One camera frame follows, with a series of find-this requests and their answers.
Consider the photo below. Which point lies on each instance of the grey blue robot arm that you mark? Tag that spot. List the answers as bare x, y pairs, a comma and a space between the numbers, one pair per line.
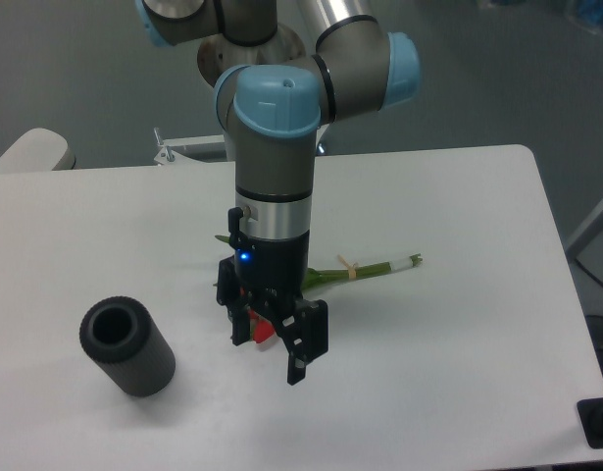
270, 112

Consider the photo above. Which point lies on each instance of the white chair armrest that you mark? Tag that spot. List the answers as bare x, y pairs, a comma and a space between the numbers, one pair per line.
37, 150

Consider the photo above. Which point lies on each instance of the blue plastic bag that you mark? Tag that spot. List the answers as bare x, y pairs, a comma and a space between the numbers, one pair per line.
587, 14

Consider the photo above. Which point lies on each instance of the white furniture frame right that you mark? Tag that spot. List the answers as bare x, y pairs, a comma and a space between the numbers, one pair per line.
590, 227

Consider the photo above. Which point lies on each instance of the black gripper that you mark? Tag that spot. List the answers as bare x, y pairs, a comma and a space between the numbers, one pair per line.
270, 272

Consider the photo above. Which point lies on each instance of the dark grey ribbed vase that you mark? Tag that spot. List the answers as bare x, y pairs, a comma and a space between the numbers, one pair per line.
119, 335

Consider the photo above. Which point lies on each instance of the red tulip bouquet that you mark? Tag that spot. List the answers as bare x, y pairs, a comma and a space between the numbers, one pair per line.
262, 330

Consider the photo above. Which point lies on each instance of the black device at table edge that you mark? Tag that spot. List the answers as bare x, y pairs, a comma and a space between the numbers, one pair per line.
590, 412

